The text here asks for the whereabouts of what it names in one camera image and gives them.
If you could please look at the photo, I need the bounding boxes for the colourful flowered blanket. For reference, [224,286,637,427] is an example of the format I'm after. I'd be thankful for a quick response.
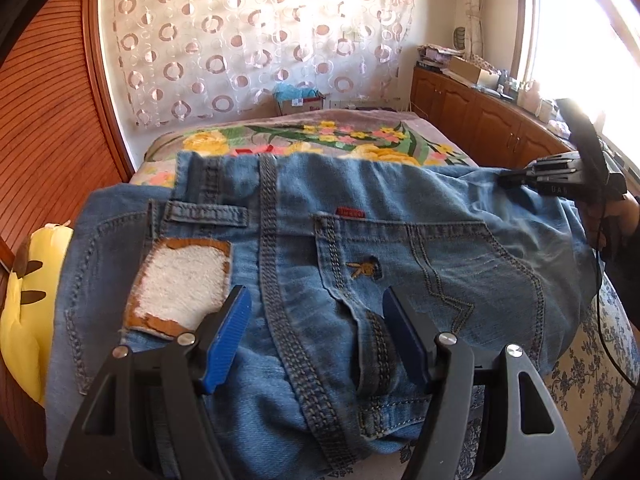
[131,108,481,191]

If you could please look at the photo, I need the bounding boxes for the stack of papers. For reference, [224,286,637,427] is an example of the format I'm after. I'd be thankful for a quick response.
[416,44,463,72]

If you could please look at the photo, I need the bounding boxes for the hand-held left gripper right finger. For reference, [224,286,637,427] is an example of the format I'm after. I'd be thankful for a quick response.
[381,285,583,480]

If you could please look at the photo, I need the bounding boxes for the yellow plush toy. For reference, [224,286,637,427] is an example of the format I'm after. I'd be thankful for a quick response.
[0,222,76,407]

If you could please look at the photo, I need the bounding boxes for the beige patterned window curtain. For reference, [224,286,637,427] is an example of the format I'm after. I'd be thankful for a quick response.
[447,0,486,61]

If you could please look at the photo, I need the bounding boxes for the wooden cabinet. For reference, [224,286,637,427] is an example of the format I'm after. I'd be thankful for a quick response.
[410,65,581,171]

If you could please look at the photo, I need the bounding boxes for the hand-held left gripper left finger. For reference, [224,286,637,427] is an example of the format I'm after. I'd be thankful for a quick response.
[54,284,253,480]

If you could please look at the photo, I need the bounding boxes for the faded blue jeans pants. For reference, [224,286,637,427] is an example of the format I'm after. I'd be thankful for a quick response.
[42,150,603,480]

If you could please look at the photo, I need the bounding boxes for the wooden louvered wardrobe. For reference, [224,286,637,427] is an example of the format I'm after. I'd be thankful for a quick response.
[0,0,137,466]

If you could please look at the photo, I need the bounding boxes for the open plain cardboard box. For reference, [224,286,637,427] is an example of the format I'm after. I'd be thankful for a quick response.
[447,56,493,86]

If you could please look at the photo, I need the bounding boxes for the cardboard box with labels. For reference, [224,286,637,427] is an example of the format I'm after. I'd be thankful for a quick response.
[274,94,327,117]

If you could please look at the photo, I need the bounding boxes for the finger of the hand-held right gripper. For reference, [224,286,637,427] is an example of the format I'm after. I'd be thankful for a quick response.
[499,169,581,188]
[529,156,580,173]

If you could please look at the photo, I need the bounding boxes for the blue plastic bag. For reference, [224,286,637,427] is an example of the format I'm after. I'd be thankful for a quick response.
[272,82,321,102]

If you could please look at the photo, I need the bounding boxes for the person's right hand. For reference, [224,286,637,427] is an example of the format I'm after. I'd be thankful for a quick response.
[582,194,640,261]

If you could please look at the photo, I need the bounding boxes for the sheer circle-patterned curtain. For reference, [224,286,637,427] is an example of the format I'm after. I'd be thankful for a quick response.
[97,0,416,128]

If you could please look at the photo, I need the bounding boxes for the person's right forearm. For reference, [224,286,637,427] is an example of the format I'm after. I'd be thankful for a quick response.
[597,240,640,333]

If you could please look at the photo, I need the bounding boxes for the window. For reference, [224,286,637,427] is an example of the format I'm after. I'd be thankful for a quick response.
[510,0,640,161]

